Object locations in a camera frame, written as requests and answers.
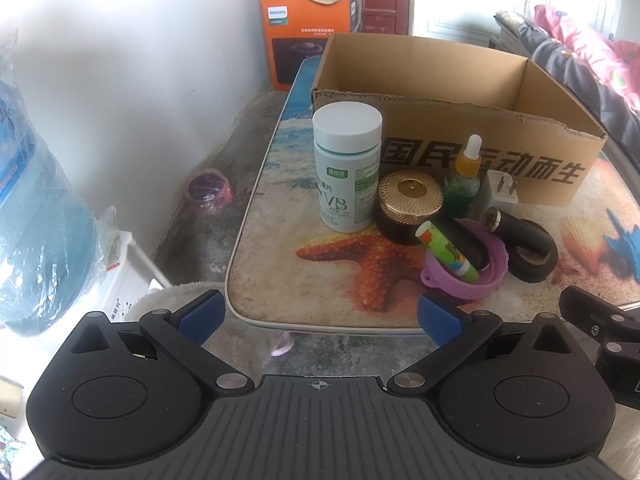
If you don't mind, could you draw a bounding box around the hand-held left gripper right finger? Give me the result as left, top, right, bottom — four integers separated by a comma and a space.
386, 294, 571, 397

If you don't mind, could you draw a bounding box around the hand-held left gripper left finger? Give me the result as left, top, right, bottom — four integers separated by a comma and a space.
65, 289, 256, 397

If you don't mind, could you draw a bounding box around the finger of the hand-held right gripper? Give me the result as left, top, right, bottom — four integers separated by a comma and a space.
559, 285, 640, 403

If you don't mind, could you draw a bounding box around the purple plastic lid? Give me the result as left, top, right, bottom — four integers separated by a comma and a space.
420, 217, 511, 302

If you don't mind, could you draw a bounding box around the green glue stick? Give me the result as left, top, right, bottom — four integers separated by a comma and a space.
416, 220, 480, 283

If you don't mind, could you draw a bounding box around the black tube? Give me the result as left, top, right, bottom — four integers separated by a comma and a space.
439, 217, 496, 271

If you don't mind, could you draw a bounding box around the black tape roll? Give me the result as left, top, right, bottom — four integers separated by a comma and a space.
500, 217, 559, 283

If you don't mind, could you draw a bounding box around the black cylinder with gold end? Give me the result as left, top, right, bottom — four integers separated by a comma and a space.
481, 207, 538, 243

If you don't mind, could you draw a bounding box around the green dropper bottle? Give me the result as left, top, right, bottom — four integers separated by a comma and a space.
442, 134, 483, 218

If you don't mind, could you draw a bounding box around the dark jar with gold lid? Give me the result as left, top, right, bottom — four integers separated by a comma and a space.
376, 170, 445, 247

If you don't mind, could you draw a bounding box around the white charger plug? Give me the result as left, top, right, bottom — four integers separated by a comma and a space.
472, 170, 521, 221

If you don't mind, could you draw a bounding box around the white pill bottle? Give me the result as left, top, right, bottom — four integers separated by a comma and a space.
312, 101, 384, 233

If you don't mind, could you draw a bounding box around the brown cardboard box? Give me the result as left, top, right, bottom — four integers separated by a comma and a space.
311, 33, 608, 208

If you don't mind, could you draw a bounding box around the white fluffy cushion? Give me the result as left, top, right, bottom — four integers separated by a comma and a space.
125, 282, 221, 322

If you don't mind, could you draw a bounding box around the white plastic stool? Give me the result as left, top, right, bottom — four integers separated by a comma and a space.
97, 230, 171, 321

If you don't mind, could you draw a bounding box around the blue water jug in bag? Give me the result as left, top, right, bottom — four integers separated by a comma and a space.
0, 25, 121, 336

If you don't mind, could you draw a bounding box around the orange cardboard box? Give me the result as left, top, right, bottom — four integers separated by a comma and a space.
260, 0, 367, 92

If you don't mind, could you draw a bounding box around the pink cloth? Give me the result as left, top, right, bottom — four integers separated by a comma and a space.
532, 4, 640, 111

